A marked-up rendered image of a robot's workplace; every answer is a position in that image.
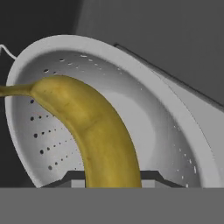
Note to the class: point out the yellow banana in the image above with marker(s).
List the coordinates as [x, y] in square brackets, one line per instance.
[99, 128]

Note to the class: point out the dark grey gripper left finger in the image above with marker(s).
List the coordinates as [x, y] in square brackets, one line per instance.
[74, 178]

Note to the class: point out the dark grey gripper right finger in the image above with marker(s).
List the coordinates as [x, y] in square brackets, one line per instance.
[151, 178]

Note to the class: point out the white colander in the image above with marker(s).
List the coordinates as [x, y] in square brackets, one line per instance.
[151, 105]

